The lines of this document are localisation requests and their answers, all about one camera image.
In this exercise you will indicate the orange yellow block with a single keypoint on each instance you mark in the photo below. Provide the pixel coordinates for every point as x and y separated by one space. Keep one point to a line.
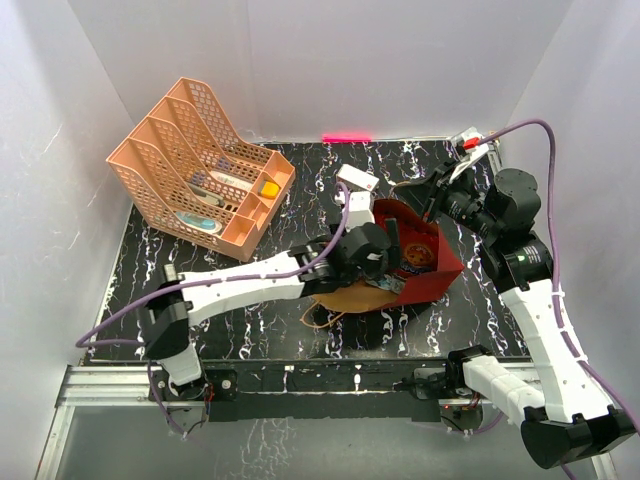
269 190

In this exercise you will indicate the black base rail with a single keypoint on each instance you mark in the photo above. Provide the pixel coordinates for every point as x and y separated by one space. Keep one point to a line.
414 389

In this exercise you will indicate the pink plastic file organizer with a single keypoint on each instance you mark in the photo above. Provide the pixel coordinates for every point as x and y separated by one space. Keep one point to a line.
164 165

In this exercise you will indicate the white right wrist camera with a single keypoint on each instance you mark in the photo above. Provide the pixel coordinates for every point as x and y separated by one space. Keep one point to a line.
467 151

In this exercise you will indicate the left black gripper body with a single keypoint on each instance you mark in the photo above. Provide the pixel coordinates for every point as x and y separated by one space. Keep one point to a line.
380 262

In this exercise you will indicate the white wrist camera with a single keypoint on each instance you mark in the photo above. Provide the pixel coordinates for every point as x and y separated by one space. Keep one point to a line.
467 151
360 208

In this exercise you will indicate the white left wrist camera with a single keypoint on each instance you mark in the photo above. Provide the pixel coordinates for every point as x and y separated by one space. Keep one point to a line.
360 208

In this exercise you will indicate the white packet in organizer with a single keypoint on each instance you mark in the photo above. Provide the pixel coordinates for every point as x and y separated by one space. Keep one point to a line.
229 184

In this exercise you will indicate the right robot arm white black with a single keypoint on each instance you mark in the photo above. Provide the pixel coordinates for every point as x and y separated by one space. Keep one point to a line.
569 417

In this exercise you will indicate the blue white item in organizer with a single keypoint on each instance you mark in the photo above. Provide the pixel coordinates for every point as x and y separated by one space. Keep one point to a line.
207 225

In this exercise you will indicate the silver blue snack wrapper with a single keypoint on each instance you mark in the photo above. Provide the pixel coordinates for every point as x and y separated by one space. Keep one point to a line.
388 282

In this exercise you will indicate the red candy bag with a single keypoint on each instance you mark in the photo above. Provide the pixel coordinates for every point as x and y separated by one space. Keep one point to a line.
419 244

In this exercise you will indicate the red brown paper bag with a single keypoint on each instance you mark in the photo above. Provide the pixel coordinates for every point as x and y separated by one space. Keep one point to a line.
362 298

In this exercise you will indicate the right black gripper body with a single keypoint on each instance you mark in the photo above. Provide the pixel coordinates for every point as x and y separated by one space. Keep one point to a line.
458 201

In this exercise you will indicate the small white red box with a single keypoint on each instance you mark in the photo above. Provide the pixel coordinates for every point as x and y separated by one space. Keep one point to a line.
356 179

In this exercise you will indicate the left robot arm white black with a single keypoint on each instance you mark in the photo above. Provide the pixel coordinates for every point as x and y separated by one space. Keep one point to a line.
322 266

